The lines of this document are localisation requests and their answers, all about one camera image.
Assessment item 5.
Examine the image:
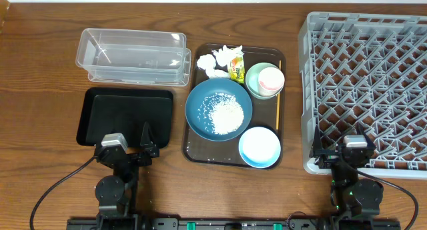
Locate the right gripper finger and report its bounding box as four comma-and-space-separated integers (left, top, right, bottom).
310, 126, 323, 157
356, 123, 375, 147

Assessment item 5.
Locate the white light-blue small bowl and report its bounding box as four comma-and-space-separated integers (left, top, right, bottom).
238, 127, 282, 169

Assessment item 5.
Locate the dark blue plate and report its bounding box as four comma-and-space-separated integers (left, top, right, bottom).
185, 79, 253, 141

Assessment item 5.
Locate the pile of rice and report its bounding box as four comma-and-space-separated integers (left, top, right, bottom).
196, 93, 244, 135

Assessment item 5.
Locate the pink cup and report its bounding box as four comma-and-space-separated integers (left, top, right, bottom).
258, 67, 285, 97

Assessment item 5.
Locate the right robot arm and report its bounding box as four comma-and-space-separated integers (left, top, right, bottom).
309, 127, 384, 229

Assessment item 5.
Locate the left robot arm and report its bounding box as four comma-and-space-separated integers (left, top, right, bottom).
94, 122, 159, 230

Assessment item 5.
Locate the black waste tray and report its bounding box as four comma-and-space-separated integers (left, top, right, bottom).
76, 87, 173, 148

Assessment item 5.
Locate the grey dishwasher rack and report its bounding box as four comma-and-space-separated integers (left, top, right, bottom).
298, 12, 426, 180

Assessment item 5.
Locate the wooden chopstick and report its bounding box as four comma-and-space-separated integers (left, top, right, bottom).
276, 60, 282, 131

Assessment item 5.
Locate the clear plastic bin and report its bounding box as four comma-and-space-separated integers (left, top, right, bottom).
75, 28, 191, 87

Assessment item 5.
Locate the dark brown serving tray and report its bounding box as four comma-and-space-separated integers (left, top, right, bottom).
182, 43, 286, 168

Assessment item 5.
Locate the green bowl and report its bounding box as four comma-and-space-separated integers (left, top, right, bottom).
245, 63, 279, 100

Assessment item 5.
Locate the crumpled white tissue left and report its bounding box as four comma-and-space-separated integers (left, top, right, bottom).
196, 54, 230, 79

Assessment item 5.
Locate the crumpled white tissue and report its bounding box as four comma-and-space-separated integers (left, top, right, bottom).
212, 45, 244, 67
196, 54, 230, 79

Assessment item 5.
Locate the crumpled white tissue top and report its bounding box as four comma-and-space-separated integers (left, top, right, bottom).
212, 45, 244, 67

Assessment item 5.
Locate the yellow green snack wrapper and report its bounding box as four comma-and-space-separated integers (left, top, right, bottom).
228, 55, 246, 84

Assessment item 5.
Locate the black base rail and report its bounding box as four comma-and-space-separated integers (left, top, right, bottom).
65, 217, 401, 230

